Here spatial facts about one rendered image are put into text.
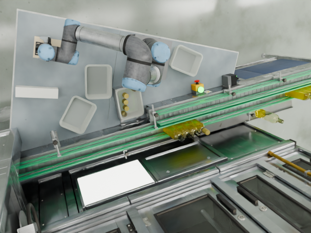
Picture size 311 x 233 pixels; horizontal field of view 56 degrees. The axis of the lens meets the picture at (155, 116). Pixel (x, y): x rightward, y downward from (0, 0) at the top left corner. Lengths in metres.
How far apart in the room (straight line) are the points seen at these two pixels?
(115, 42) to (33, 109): 0.82
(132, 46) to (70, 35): 0.34
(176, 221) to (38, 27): 1.34
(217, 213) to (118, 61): 1.15
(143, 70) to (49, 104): 0.84
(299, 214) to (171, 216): 0.59
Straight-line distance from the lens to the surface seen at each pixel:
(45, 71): 1.95
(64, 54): 1.54
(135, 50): 1.34
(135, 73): 1.33
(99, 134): 2.00
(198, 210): 1.54
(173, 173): 1.74
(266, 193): 1.65
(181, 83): 2.20
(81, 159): 1.93
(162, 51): 1.74
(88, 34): 1.48
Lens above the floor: 2.68
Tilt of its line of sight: 63 degrees down
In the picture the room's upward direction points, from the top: 126 degrees clockwise
